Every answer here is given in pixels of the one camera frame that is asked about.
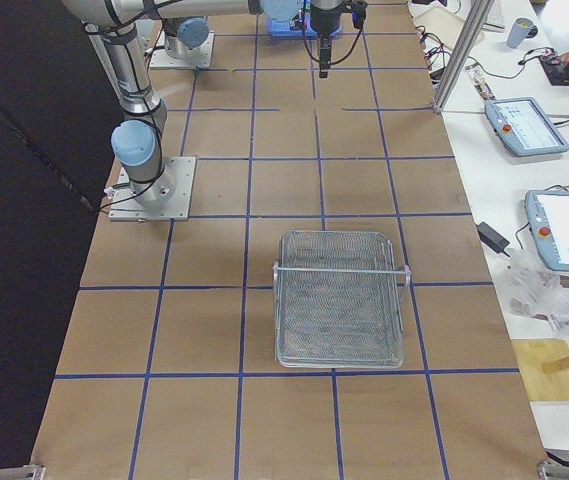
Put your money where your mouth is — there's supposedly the aluminium frame post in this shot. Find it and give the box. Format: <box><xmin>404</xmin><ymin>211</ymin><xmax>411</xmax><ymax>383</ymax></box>
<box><xmin>433</xmin><ymin>0</ymin><xmax>494</xmax><ymax>113</ymax></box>

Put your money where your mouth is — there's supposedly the wooden board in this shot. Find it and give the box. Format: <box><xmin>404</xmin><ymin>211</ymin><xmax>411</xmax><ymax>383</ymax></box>
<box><xmin>512</xmin><ymin>339</ymin><xmax>569</xmax><ymax>402</ymax></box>

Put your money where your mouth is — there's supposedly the teach pendant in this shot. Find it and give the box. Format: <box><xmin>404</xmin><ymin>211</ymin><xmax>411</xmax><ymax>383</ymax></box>
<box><xmin>524</xmin><ymin>190</ymin><xmax>569</xmax><ymax>272</ymax></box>
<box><xmin>484</xmin><ymin>97</ymin><xmax>569</xmax><ymax>157</ymax></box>

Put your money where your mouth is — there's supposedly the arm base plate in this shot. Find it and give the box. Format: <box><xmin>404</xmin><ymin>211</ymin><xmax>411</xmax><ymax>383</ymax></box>
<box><xmin>108</xmin><ymin>157</ymin><xmax>197</xmax><ymax>221</ymax></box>
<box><xmin>150</xmin><ymin>32</ymin><xmax>214</xmax><ymax>70</ymax></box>

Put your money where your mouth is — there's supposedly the near teach pendant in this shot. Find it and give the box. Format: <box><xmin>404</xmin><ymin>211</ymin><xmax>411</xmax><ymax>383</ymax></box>
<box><xmin>524</xmin><ymin>190</ymin><xmax>569</xmax><ymax>272</ymax></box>

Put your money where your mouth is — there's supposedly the aluminium corner post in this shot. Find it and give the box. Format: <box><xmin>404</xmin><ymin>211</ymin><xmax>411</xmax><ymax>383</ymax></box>
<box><xmin>0</xmin><ymin>464</ymin><xmax>46</xmax><ymax>480</ymax></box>

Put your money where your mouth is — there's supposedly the black power adapter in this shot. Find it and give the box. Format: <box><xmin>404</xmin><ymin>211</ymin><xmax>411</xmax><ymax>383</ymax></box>
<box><xmin>476</xmin><ymin>222</ymin><xmax>510</xmax><ymax>254</ymax></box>

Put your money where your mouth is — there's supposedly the light blue cup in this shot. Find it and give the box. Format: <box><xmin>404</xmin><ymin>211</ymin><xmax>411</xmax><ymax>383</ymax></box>
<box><xmin>506</xmin><ymin>17</ymin><xmax>538</xmax><ymax>49</ymax></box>

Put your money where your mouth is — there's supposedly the crumpled plastic bag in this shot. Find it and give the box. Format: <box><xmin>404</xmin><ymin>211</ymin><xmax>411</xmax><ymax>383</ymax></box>
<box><xmin>495</xmin><ymin>249</ymin><xmax>569</xmax><ymax>333</ymax></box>

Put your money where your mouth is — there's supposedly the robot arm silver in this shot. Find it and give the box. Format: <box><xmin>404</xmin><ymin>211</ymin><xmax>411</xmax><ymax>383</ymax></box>
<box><xmin>163</xmin><ymin>17</ymin><xmax>210</xmax><ymax>59</ymax></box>
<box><xmin>64</xmin><ymin>1</ymin><xmax>352</xmax><ymax>220</ymax></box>

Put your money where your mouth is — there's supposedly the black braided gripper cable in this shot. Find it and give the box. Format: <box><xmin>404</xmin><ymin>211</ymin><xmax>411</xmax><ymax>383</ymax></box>
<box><xmin>300</xmin><ymin>0</ymin><xmax>366</xmax><ymax>66</ymax></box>

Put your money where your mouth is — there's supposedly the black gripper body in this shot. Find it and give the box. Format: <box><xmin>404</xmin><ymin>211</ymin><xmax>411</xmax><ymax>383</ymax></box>
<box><xmin>310</xmin><ymin>3</ymin><xmax>339</xmax><ymax>37</ymax></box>

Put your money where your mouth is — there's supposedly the far teach pendant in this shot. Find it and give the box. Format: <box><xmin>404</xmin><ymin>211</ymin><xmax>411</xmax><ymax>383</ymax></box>
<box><xmin>484</xmin><ymin>97</ymin><xmax>569</xmax><ymax>157</ymax></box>

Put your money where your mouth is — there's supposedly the wire mesh basket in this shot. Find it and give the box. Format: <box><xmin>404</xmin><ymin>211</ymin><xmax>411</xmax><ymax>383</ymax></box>
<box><xmin>273</xmin><ymin>230</ymin><xmax>411</xmax><ymax>369</ymax></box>

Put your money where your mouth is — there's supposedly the blue plastic tray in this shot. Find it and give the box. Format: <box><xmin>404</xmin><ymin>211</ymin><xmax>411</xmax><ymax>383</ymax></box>
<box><xmin>267</xmin><ymin>12</ymin><xmax>317</xmax><ymax>39</ymax></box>

